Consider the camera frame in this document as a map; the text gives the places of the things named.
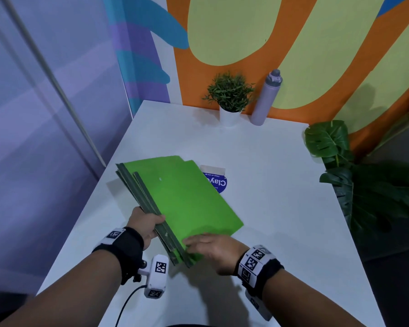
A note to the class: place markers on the person's right hand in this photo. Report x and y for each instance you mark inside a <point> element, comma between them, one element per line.
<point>221,251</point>

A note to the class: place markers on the person's left hand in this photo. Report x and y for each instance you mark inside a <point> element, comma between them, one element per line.
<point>141,223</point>

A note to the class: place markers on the person's left thumb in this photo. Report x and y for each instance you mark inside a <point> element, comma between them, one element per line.
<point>156,221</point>

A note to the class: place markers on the person's right fingers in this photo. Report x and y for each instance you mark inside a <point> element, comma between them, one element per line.
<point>196,243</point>

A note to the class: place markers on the green file folder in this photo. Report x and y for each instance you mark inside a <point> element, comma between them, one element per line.
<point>191,200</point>
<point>139,166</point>

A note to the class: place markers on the person's right forearm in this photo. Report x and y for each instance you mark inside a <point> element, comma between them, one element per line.
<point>303,303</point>

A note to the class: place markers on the person's left forearm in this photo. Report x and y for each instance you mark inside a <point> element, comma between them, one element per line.
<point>75,292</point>

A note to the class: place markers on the black left wrist band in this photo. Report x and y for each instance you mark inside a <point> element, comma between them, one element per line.
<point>126,248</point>

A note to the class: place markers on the black wrist band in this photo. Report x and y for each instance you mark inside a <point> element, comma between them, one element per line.
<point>126,248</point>
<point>257,265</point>

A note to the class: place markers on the blue and white sticker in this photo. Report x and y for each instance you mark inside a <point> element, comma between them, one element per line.
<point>217,182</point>

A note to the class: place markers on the black right wrist band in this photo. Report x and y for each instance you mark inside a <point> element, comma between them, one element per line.
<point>257,265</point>

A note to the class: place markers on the small plant in white pot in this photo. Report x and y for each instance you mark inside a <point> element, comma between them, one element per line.
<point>230,95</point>

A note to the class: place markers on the lilac water bottle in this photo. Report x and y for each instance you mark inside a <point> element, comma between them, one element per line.
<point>266,98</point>

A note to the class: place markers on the thin white pole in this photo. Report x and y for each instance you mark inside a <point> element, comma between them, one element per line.
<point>51,78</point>

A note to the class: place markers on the large monstera plant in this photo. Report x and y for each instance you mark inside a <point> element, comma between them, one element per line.
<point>368,190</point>

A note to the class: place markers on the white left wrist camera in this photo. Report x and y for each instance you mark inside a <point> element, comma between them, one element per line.
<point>157,277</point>

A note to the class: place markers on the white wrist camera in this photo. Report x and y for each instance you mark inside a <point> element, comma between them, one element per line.
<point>260,306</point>
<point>157,277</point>

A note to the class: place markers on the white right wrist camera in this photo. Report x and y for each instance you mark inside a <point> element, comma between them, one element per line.
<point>260,306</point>

